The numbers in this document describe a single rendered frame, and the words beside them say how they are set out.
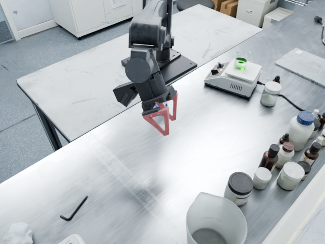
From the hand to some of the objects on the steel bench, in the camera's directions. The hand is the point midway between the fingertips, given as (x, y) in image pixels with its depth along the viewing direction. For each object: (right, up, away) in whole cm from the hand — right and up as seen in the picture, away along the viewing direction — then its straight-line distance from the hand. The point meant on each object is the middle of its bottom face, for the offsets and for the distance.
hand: (169, 124), depth 73 cm
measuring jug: (+10, -32, -6) cm, 34 cm away
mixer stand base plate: (+67, +25, +50) cm, 87 cm away
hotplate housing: (+28, +17, +42) cm, 53 cm away
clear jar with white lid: (+40, +9, +34) cm, 53 cm away
